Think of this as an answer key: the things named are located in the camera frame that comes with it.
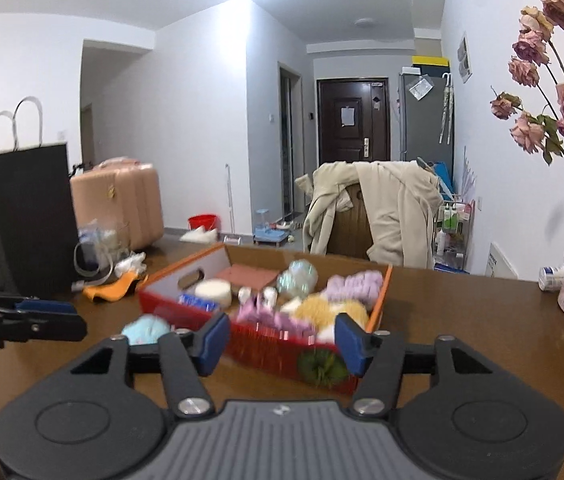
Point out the blue packet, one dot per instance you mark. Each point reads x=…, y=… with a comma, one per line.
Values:
x=197, y=302

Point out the yellow box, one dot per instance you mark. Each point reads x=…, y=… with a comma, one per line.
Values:
x=429, y=61

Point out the blue pet feeder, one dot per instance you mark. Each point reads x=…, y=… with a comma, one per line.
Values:
x=272, y=232

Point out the white crumpled plastic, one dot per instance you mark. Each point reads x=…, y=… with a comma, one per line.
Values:
x=129, y=264

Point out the white bag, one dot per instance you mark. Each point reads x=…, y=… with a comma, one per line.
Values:
x=197, y=235

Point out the pink wall decoration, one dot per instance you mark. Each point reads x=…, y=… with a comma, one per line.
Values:
x=469, y=175

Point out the pink fluffy scrunchie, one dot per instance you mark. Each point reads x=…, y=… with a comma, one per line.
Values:
x=272, y=320

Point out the cart with bottles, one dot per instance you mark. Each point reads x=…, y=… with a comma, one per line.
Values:
x=454, y=230

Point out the orange cloth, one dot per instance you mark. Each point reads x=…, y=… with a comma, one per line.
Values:
x=112, y=290

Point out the clear plastic bag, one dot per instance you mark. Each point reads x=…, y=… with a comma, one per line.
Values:
x=421, y=88

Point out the beige coat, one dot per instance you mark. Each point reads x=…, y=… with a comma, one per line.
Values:
x=402, y=210

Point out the dark brown entrance door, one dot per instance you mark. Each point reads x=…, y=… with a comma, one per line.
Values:
x=354, y=135

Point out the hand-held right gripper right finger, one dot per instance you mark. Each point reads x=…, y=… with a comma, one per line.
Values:
x=349, y=345

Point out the pink suitcase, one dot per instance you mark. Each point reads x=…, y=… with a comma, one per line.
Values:
x=122, y=200

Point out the white board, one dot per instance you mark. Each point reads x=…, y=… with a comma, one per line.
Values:
x=499, y=262

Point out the white folded umbrella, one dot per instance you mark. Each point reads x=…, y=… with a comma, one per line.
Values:
x=447, y=110

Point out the cream jacket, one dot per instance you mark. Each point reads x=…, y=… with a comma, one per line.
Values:
x=324, y=200

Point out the small white bottle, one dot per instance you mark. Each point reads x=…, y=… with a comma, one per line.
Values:
x=552, y=277

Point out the green fluffy pom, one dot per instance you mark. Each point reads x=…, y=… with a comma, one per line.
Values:
x=319, y=367

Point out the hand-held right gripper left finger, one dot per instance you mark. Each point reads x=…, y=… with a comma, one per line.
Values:
x=214, y=342

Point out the wooden chair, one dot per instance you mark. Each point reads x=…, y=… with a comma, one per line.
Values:
x=352, y=225

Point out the yellow fluffy pom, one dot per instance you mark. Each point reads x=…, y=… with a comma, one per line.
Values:
x=329, y=312

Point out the dark side door frame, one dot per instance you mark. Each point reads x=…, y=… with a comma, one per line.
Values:
x=289, y=150

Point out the light blue fluffy pom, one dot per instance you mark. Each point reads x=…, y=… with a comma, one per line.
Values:
x=144, y=330

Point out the reddish brown flat pad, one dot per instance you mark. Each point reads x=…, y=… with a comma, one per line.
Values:
x=252, y=276

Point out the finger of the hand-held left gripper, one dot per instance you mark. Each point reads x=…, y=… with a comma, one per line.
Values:
x=52, y=327
x=47, y=306

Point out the white round sponge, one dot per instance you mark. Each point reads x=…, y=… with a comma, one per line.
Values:
x=214, y=294

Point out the small white soft piece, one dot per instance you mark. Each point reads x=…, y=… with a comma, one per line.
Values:
x=267, y=296

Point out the clear jar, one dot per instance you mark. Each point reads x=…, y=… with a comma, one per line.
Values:
x=99, y=250

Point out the pale green shiny ball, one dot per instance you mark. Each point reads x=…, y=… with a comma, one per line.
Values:
x=297, y=277

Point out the red bucket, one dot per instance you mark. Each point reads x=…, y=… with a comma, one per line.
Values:
x=203, y=222

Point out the orange-edged cardboard box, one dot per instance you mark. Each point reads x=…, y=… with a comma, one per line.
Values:
x=262, y=345

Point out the white mop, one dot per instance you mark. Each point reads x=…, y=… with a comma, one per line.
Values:
x=232, y=210

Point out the white electrical panel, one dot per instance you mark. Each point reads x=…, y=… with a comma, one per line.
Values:
x=464, y=57

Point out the blue bag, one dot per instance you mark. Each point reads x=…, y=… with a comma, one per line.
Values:
x=444, y=177

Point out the grey refrigerator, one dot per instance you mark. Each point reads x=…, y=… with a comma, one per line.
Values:
x=424, y=130

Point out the black paper bag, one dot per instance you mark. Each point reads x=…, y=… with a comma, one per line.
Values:
x=22, y=220

